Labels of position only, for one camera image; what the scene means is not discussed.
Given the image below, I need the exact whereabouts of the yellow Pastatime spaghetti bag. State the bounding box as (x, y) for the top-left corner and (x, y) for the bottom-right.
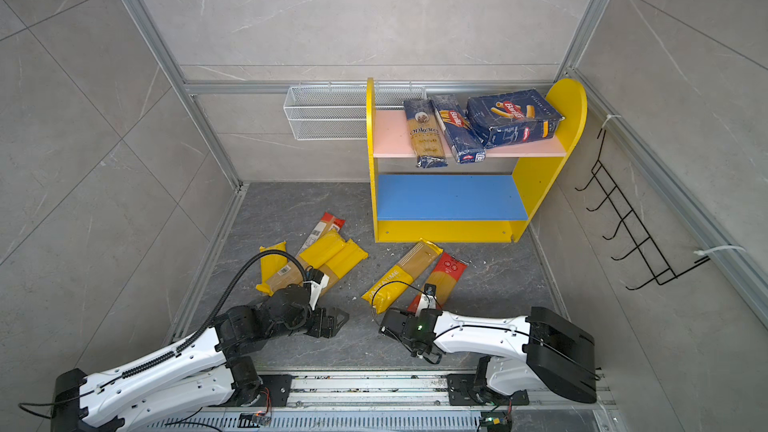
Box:
(362, 240), (443, 314)

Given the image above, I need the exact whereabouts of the red yellow pasta bag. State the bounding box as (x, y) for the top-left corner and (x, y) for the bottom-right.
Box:
(407, 252), (467, 313)

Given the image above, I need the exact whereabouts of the blue Barilla spaghetti bag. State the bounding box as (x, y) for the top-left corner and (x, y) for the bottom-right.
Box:
(430, 95), (486, 164)

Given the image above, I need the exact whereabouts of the blue yellow spaghetti bag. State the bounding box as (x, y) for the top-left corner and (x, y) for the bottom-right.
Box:
(403, 99), (448, 169)

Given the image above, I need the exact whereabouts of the blue Barilla rigatoni box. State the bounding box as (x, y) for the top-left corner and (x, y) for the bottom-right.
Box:
(467, 89), (564, 149)

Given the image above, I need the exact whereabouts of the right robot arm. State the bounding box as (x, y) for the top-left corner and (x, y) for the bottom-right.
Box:
(379, 306), (598, 404)

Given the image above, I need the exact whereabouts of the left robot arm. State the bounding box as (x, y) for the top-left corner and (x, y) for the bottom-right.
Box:
(18, 252), (349, 431)

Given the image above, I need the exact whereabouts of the small tan pasta bag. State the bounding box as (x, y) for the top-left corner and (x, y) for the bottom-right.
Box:
(256, 254), (290, 296)

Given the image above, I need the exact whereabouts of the yellow shelf unit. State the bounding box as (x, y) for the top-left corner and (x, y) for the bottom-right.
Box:
(366, 78), (588, 243)

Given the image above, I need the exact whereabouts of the red white spaghetti bag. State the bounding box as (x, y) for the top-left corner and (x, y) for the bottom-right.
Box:
(299, 213), (345, 253)

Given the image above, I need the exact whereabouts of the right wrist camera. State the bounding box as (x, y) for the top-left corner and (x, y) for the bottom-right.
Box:
(416, 283), (439, 315)

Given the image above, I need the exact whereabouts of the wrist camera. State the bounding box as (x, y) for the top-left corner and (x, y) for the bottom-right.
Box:
(304, 269), (329, 311)
(416, 283), (439, 315)

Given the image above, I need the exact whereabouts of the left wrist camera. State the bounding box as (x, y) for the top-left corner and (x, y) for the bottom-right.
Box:
(304, 269), (329, 311)

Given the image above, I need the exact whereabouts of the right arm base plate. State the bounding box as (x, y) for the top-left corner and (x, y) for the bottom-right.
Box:
(446, 374), (530, 406)

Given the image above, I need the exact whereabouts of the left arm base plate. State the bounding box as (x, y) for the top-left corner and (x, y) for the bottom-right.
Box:
(222, 374), (293, 408)

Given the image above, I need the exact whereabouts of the aluminium mounting rail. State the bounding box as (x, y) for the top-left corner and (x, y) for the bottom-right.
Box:
(144, 370), (626, 431)

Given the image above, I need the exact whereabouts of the white wire mesh basket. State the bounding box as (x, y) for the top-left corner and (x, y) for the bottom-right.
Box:
(283, 81), (427, 141)

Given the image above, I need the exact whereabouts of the black wire hook rack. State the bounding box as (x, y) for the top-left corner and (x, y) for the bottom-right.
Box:
(575, 130), (711, 291)

